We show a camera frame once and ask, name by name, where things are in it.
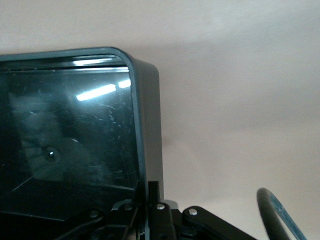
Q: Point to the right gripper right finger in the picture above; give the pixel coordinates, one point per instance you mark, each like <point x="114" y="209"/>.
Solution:
<point x="162" y="225"/>

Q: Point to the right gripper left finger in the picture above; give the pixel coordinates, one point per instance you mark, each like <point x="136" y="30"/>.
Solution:
<point x="105" y="225"/>

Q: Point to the black plastic box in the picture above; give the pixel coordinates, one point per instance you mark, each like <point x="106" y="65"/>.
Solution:
<point x="75" y="125"/>

